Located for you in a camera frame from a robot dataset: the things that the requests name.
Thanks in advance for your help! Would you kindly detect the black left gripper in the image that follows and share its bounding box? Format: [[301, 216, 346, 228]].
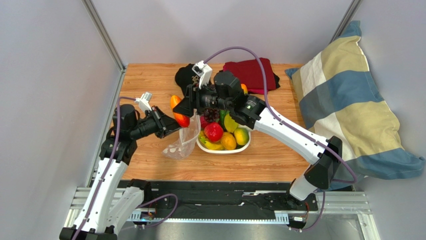
[[129, 106, 185, 141]]

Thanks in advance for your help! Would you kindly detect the orange red mango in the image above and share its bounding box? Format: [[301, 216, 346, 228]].
[[170, 94, 191, 128]]

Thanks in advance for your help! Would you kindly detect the clear dotted zip bag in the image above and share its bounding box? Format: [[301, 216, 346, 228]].
[[162, 114, 201, 160]]

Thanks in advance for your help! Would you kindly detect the dark purple grape bunch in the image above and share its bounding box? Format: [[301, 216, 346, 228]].
[[202, 108, 220, 123]]

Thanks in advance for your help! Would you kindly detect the yellow orange mango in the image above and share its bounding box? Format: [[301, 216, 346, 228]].
[[220, 132, 237, 151]]

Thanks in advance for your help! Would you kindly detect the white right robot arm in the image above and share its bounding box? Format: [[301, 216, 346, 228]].
[[172, 71, 342, 201]]

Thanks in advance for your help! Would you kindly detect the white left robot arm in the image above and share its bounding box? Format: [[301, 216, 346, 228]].
[[59, 104, 180, 240]]

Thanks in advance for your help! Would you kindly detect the pink dragon fruit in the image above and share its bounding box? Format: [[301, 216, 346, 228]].
[[199, 115, 211, 129]]

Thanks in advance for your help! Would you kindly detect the black baseball cap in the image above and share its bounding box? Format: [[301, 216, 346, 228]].
[[174, 63, 200, 97]]

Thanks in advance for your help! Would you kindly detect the yellow green star fruit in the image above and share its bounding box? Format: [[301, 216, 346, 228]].
[[223, 113, 239, 133]]

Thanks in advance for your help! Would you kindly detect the yellow banana bunch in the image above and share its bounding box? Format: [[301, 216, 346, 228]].
[[198, 130, 225, 151]]

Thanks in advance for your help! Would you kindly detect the papaya orange green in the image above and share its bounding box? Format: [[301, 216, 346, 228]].
[[240, 83, 248, 95]]

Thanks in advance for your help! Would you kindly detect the green orange mango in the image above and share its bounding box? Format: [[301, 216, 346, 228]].
[[233, 127, 250, 146]]

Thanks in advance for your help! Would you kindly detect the white perforated fruit basket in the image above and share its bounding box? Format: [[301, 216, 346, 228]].
[[197, 110, 251, 155]]

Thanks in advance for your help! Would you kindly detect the dark red folded cloth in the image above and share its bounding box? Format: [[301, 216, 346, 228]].
[[222, 57, 281, 95]]

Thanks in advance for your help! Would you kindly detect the blue yellow checked pillow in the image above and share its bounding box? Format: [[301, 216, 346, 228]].
[[285, 20, 426, 190]]

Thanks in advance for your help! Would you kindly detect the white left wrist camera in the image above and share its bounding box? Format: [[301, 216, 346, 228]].
[[134, 91, 153, 113]]

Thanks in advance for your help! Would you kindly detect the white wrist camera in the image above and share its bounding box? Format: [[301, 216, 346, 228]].
[[134, 91, 153, 113], [192, 60, 213, 89]]

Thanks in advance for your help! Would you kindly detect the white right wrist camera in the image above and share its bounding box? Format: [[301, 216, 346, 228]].
[[192, 60, 213, 89]]

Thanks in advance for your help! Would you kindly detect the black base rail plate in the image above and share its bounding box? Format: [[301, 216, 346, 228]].
[[144, 181, 321, 220]]

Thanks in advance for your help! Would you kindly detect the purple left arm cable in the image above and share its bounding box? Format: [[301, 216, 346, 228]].
[[70, 96, 179, 240]]

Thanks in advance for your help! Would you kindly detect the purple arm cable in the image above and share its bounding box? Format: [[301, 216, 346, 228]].
[[203, 46, 359, 233], [70, 96, 179, 240]]

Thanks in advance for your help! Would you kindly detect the aluminium frame post left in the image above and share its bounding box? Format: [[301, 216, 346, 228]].
[[82, 0, 127, 73]]

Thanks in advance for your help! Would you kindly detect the aluminium frame post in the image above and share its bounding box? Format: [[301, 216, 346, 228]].
[[330, 0, 363, 43], [82, 0, 127, 73]]

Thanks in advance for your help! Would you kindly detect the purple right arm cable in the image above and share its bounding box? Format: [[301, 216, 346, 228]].
[[203, 46, 359, 233]]

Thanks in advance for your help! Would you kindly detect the aluminium frame post right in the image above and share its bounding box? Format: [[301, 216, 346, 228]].
[[330, 0, 363, 43]]

